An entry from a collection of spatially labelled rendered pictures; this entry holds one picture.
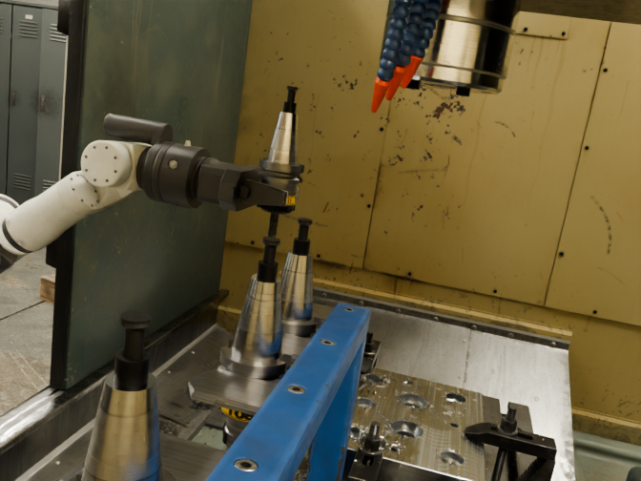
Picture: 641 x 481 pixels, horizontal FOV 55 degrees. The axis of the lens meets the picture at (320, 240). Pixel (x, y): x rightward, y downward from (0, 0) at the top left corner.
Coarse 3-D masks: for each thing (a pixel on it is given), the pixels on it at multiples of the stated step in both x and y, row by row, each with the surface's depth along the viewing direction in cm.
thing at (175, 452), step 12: (168, 444) 40; (180, 444) 40; (192, 444) 41; (168, 456) 39; (180, 456) 39; (192, 456) 39; (204, 456) 39; (216, 456) 40; (168, 468) 38; (180, 468) 38; (192, 468) 38; (204, 468) 38; (180, 480) 37; (192, 480) 37; (204, 480) 37
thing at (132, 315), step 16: (128, 320) 31; (144, 320) 31; (128, 336) 31; (144, 336) 31; (128, 352) 31; (144, 352) 32; (128, 368) 31; (144, 368) 31; (128, 384) 31; (144, 384) 32
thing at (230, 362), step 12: (228, 348) 54; (288, 348) 56; (228, 360) 52; (240, 360) 52; (276, 360) 53; (288, 360) 55; (240, 372) 52; (252, 372) 52; (264, 372) 52; (276, 372) 52
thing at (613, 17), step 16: (528, 0) 78; (544, 0) 77; (560, 0) 75; (576, 0) 74; (592, 0) 73; (608, 0) 71; (624, 0) 70; (640, 0) 69; (576, 16) 84; (592, 16) 82; (608, 16) 81; (624, 16) 79; (640, 16) 78
